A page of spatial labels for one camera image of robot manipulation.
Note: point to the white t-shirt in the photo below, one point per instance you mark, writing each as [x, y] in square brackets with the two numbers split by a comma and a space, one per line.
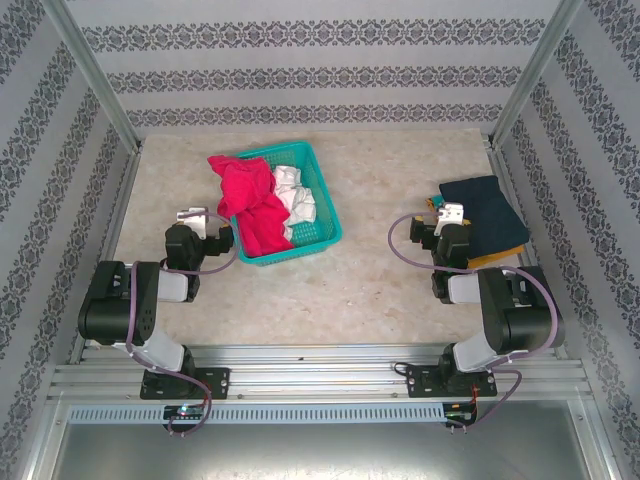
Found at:
[300, 205]

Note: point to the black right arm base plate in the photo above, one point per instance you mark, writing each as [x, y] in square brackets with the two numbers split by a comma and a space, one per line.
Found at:
[420, 382]

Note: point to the navy folded t-shirt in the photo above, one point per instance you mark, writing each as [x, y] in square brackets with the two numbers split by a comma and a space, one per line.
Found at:
[495, 210]

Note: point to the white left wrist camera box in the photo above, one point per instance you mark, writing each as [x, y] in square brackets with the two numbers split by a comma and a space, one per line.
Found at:
[197, 220]

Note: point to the small circuit board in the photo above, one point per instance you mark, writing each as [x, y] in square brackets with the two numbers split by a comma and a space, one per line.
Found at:
[185, 411]
[462, 415]

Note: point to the grey metal sheet panel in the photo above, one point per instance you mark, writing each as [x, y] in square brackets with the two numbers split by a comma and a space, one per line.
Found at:
[320, 455]

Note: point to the aluminium side rail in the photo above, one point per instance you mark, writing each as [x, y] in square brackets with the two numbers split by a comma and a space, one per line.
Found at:
[119, 210]
[501, 165]

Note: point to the red t-shirt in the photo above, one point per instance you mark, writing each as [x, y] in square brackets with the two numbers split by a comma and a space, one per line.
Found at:
[245, 190]

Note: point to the aluminium mounting rail frame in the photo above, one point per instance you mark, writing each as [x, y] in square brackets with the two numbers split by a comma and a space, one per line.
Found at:
[320, 370]

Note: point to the teal plastic basket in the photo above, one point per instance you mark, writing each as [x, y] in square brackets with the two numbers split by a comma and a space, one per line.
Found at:
[320, 200]

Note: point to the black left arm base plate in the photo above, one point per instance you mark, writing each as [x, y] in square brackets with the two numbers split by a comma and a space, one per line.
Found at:
[215, 382]

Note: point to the teal folded t-shirt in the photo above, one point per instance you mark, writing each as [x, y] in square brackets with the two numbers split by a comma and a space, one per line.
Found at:
[437, 201]

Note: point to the aluminium frame post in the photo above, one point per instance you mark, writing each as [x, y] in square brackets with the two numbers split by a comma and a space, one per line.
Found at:
[535, 65]
[95, 70]

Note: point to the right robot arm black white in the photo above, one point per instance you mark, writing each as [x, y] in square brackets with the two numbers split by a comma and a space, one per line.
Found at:
[520, 320]

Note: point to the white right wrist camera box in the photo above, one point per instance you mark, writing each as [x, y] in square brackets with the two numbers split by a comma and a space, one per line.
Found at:
[452, 215]

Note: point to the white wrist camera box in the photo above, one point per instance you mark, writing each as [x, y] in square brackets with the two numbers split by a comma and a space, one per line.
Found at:
[452, 215]
[197, 220]

